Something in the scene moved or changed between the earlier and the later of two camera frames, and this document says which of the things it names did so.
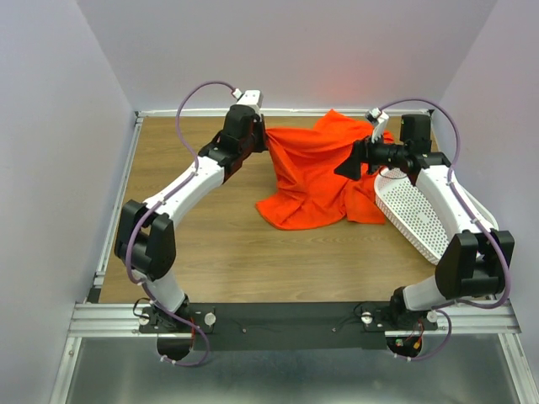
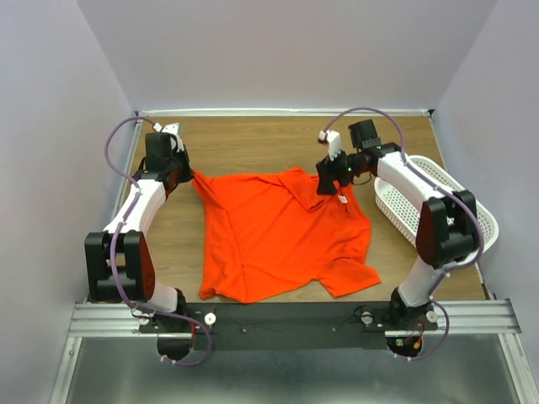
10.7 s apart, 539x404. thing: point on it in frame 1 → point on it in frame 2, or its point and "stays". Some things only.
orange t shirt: [306, 192] → [269, 228]
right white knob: [366, 317] stays
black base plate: [282, 326] stays
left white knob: [210, 319] stays
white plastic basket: [413, 217] stays
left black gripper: [258, 125] → [188, 173]
